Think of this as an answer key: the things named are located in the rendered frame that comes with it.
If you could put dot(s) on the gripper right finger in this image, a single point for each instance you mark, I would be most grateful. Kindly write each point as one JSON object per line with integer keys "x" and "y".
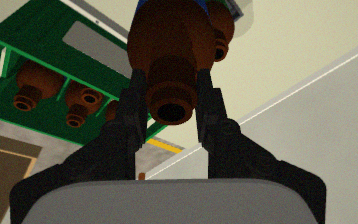
{"x": 231, "y": 153}

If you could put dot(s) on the brown bottle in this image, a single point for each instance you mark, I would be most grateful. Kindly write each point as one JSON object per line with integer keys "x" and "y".
{"x": 171, "y": 40}
{"x": 35, "y": 82}
{"x": 90, "y": 96}
{"x": 111, "y": 110}
{"x": 223, "y": 26}
{"x": 78, "y": 109}

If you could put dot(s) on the green plastic crate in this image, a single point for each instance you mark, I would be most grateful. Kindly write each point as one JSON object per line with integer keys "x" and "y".
{"x": 56, "y": 36}

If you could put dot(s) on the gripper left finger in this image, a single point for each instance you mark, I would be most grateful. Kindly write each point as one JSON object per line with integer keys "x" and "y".
{"x": 109, "y": 156}

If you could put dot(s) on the dark grey tray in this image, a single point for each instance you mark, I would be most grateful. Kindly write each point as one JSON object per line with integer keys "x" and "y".
{"x": 234, "y": 9}

